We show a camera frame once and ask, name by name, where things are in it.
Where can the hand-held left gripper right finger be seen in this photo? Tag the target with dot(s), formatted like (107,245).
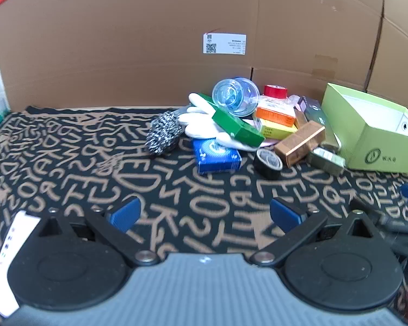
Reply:
(285,212)

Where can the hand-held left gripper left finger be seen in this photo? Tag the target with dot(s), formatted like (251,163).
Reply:
(125,212)

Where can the lime green box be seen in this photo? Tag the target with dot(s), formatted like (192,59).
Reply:
(377,149)

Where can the blue box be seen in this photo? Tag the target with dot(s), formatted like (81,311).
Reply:
(217,156)

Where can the black tape roll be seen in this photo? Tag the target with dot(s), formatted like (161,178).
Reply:
(268,164)

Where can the small metallic green box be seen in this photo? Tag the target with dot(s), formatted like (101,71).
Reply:
(326,161)

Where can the copper box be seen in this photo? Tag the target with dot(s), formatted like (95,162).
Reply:
(299,146)

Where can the black tan letter-print mat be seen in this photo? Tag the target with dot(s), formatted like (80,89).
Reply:
(71,163)

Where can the yellow box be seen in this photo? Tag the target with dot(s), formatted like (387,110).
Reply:
(275,130)

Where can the steel wool scrubber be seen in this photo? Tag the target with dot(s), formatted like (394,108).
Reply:
(164,132)

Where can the slim brown box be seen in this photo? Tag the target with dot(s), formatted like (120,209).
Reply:
(301,119)

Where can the orange box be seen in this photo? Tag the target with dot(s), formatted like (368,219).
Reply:
(275,115)

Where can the dark olive box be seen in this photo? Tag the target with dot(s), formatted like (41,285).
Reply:
(318,113)

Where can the white glove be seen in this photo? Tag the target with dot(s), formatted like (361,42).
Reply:
(197,119)

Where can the red tape roll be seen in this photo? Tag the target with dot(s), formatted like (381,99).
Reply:
(275,91)

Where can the clear plastic cup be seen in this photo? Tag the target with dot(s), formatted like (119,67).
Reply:
(229,95)

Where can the white card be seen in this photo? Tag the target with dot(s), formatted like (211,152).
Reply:
(6,271)

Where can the taped cardboard box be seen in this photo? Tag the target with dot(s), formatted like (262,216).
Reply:
(401,47)

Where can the large cardboard box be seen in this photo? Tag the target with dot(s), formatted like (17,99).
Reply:
(122,40)

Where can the white shipping label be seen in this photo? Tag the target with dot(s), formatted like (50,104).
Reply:
(224,43)

